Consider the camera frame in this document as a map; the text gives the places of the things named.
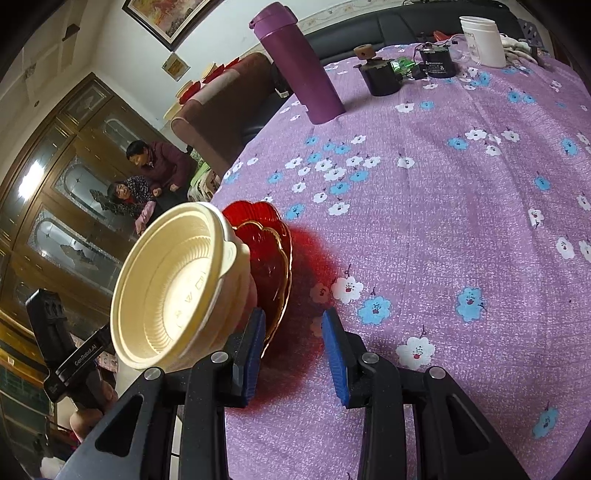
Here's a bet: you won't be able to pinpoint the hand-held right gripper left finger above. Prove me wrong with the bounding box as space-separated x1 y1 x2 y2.
55 308 267 480

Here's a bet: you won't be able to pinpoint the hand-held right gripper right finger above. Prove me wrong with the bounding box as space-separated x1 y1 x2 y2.
322 308 532 480

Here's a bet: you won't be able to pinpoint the red glass plate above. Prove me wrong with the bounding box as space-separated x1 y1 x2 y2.
222 200 280 232
231 220 293 361

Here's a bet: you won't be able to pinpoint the person's left hand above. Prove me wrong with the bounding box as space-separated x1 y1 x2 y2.
69 369 120 446

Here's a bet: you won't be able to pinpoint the wooden glass-door cabinet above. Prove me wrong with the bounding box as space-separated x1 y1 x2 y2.
0 71 185 462

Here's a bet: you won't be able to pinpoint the brown armchair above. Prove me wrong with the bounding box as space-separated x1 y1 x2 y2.
170 52 296 178

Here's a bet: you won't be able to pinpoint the red and cream dish pile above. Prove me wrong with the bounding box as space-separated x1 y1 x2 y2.
164 58 241 118

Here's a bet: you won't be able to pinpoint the purple thermos bottle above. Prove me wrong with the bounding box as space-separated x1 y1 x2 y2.
249 1 347 125

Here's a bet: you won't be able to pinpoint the black jar with cork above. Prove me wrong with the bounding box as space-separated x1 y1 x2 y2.
353 44 403 97

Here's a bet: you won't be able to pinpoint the small framed picture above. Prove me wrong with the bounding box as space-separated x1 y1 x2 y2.
161 52 190 82

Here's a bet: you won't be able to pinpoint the framed landscape painting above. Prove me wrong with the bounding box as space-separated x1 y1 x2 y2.
122 0 218 51

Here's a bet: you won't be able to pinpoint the black leather sofa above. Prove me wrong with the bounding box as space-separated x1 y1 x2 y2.
240 0 527 139

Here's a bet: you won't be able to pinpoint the white plastic jar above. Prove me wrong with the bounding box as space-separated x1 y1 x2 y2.
459 16 507 68

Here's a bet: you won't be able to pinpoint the white knitted gloves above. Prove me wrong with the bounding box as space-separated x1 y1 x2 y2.
501 36 539 63

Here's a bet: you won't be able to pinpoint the grey perforated stand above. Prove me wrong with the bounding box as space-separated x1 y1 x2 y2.
517 18 552 58

